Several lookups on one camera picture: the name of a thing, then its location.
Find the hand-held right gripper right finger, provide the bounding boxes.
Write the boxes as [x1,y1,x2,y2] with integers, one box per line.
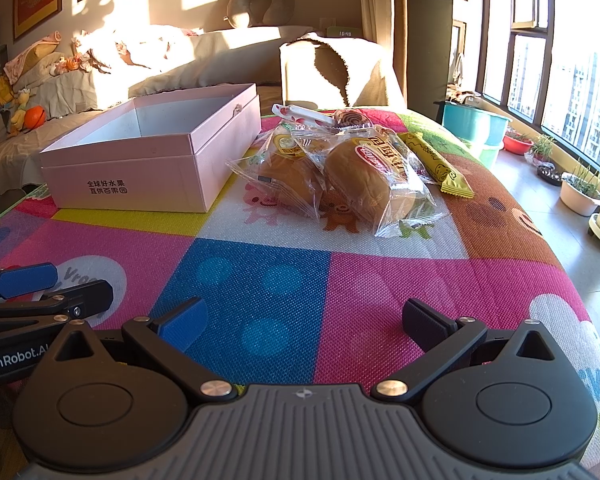
[370,298,556,406]

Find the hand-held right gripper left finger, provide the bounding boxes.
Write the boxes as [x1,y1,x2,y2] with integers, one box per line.
[54,296,239,404]

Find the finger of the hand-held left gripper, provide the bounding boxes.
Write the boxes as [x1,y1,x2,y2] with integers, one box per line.
[0,261,59,302]
[0,280,115,333]

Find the colourful cartoon play mat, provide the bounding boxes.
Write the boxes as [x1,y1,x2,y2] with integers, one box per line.
[0,106,600,472]

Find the pink cardboard box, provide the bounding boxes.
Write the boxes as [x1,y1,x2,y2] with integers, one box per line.
[39,83,262,214]

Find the bread in clear red-label packet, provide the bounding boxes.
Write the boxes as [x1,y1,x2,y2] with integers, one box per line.
[292,127,452,239]

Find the yellow snack bar packet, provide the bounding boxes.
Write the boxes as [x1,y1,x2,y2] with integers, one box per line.
[397,131,475,197]

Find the green plastic basin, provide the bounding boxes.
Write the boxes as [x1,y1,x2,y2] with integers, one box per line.
[472,140,504,169]

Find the bread in clear green-label packet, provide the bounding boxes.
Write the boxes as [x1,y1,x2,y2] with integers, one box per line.
[226,121,332,221]

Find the yellow plush toy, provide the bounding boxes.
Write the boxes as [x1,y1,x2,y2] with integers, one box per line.
[0,75,36,137]

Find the black dish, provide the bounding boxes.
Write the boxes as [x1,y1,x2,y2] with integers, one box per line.
[537,162,564,187]

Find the white bowl plant pot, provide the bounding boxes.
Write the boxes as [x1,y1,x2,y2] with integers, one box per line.
[560,159,600,217]

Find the red plant pot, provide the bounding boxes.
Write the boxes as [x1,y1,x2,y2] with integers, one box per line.
[502,132,535,156]

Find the teal plastic basin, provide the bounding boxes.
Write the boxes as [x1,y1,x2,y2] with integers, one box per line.
[441,101,514,147]

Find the small potted plant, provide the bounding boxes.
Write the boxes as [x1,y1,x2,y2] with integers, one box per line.
[529,134,557,166]

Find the swirl cake packet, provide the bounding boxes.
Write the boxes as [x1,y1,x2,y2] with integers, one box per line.
[330,108,377,134]

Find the small stuffed toys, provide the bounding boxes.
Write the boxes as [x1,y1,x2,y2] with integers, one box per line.
[50,52,97,77]

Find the pink cloth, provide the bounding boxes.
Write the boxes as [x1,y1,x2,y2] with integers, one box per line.
[4,31,62,84]

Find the white and red snack packet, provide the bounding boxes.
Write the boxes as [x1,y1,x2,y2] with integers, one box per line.
[271,103,339,129]

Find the beige covered armchair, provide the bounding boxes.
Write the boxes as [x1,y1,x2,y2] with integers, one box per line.
[279,32,407,112]

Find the white blanket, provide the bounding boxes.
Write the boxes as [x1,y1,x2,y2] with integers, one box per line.
[74,24,203,72]

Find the beige covered sofa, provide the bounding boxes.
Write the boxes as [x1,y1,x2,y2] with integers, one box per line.
[0,24,327,202]

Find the beige curtain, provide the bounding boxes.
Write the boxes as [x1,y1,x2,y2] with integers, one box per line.
[357,0,409,111]

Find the grey neck pillow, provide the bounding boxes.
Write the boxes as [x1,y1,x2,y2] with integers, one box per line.
[227,0,296,31]

